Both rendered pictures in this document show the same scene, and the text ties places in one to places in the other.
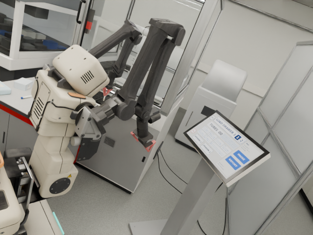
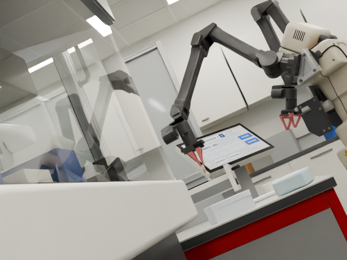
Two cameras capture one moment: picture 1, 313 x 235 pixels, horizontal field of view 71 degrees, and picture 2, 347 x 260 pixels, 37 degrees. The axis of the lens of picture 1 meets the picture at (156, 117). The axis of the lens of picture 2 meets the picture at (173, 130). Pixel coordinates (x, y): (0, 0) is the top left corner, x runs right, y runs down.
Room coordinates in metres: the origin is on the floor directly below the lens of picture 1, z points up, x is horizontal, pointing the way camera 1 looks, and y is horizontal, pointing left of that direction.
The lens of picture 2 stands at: (1.69, 2.63, 0.83)
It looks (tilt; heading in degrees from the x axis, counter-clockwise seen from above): 9 degrees up; 268
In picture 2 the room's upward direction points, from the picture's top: 24 degrees counter-clockwise
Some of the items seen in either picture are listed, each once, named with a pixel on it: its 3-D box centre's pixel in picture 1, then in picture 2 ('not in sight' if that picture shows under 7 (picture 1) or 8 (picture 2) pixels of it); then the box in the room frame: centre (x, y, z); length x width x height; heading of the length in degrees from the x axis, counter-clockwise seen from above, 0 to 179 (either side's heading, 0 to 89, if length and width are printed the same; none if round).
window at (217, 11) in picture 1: (199, 49); not in sight; (2.20, -0.13, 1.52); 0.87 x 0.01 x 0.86; 172
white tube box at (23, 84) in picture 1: (23, 84); (229, 207); (1.58, 1.09, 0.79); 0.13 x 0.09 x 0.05; 12
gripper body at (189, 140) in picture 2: (109, 81); (190, 141); (1.57, 0.43, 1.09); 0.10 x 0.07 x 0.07; 170
